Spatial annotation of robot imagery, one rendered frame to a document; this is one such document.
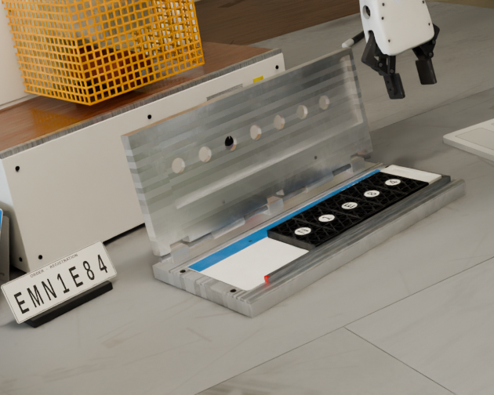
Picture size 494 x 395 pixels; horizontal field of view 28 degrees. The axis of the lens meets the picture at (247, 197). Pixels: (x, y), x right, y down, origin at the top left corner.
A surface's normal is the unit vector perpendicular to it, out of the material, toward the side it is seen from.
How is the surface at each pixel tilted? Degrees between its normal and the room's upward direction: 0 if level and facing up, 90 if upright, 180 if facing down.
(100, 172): 90
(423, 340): 0
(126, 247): 0
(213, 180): 83
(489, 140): 0
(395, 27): 80
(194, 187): 83
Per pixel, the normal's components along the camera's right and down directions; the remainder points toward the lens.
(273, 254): -0.15, -0.92
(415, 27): 0.51, 0.04
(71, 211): 0.66, 0.18
